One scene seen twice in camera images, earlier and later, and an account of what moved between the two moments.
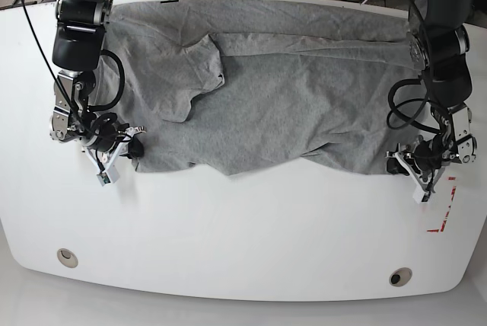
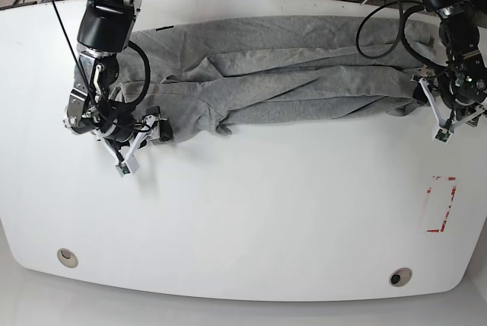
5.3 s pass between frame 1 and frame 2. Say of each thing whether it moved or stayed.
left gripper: moved
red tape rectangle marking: stayed
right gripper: moved
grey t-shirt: moved
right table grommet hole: stayed
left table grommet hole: stayed
